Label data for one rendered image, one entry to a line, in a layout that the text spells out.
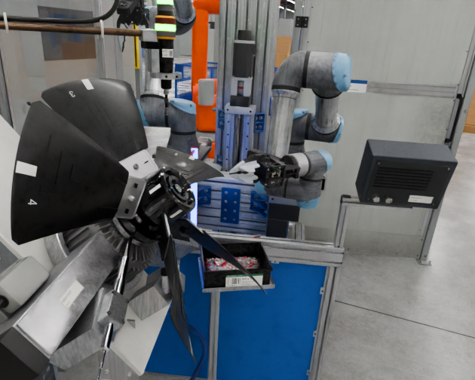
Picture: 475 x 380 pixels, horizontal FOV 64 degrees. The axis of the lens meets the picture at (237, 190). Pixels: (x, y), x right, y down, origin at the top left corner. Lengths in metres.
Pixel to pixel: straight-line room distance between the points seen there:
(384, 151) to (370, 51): 1.52
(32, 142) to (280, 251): 0.98
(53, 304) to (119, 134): 0.41
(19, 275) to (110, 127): 0.39
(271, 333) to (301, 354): 0.16
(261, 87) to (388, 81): 1.19
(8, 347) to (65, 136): 0.33
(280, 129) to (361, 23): 1.56
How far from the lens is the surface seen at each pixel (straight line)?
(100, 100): 0.99
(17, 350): 0.65
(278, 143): 1.27
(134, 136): 0.94
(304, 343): 1.71
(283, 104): 1.27
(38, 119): 0.68
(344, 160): 2.84
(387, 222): 3.10
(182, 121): 1.71
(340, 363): 2.24
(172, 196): 0.82
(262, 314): 1.61
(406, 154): 1.30
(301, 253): 1.43
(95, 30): 0.86
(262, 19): 1.80
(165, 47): 0.89
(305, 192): 1.26
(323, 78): 1.27
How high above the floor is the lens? 1.55
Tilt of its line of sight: 22 degrees down
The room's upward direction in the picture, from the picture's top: 3 degrees clockwise
